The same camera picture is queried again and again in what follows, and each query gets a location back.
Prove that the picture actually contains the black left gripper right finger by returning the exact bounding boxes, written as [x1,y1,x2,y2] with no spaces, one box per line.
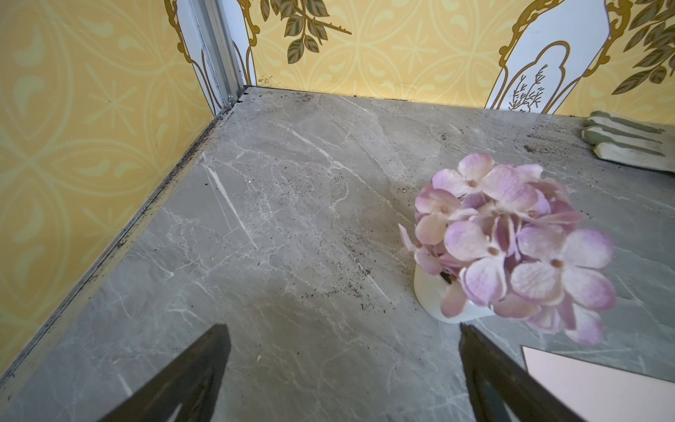
[459,324,582,421]

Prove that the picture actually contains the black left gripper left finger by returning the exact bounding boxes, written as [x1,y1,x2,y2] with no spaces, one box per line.
[102,324,231,421]

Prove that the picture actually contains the pink envelope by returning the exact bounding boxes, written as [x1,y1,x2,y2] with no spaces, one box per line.
[522,347,674,421]

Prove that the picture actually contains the small white flower pot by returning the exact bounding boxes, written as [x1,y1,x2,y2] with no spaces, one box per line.
[413,265,494,325]

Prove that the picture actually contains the purple artificial flower bunch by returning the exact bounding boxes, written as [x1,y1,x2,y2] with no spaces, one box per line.
[399,153,616,345]

